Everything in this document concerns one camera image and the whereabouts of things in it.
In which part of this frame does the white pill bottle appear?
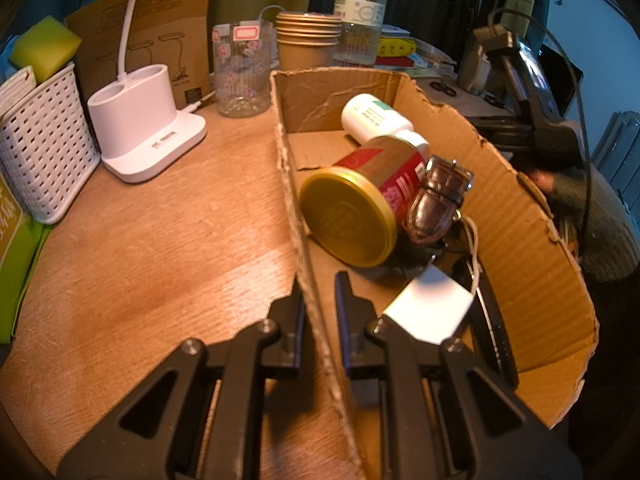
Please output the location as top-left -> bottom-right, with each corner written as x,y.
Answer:
341,94 -> 431,158

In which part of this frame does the clear jar with stickers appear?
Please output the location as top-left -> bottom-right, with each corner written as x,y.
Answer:
210,21 -> 275,120

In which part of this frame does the black monitor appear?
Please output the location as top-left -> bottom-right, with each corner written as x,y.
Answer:
540,42 -> 585,116

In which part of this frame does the yellow sponge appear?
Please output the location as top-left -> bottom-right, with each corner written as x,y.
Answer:
9,16 -> 83,83

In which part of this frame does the white charger plug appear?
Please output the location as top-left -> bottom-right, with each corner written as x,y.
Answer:
382,265 -> 475,346

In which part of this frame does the blue and white packet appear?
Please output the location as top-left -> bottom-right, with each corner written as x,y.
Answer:
0,35 -> 21,85

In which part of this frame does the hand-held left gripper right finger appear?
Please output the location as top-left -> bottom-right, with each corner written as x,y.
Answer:
334,270 -> 585,480

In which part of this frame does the grey ribbed appliance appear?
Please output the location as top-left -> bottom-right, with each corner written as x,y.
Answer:
592,110 -> 640,196

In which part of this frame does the white printed box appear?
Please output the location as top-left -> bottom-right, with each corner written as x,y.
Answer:
0,67 -> 38,116

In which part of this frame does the clear water bottle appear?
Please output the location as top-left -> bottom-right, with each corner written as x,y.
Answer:
332,0 -> 390,67

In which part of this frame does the person's right hand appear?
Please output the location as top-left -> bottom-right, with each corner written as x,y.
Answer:
529,169 -> 558,192

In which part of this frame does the brown cardboard box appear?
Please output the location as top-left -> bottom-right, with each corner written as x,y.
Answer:
267,67 -> 601,480

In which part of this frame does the red can with gold lid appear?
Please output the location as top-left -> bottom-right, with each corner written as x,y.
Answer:
299,136 -> 428,268

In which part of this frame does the white woven basket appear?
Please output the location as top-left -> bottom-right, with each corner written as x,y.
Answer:
0,62 -> 103,226

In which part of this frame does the white desk lamp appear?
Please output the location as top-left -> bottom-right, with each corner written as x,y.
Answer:
87,0 -> 208,185

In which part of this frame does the lamp power plug cable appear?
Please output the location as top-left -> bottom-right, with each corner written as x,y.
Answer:
177,90 -> 218,113

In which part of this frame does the stack of brown paper cups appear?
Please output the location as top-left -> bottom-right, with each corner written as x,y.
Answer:
274,11 -> 343,72

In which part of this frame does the steel tumbler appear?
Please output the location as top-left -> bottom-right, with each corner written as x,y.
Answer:
457,47 -> 496,95

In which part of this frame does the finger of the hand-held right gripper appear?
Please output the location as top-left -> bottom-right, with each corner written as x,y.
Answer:
462,110 -> 526,136

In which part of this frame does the bagged paper cup pack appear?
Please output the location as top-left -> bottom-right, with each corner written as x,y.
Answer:
0,170 -> 56,346

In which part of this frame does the black device with grey lanyard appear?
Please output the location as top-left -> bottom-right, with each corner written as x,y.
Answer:
430,215 -> 520,388

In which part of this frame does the brown cardboard lamp packaging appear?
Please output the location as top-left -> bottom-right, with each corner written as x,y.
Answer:
64,0 -> 213,111

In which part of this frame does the stack of papers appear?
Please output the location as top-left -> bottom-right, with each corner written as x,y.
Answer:
412,40 -> 458,73

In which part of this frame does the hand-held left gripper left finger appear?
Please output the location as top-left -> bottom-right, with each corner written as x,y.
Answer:
56,280 -> 307,480

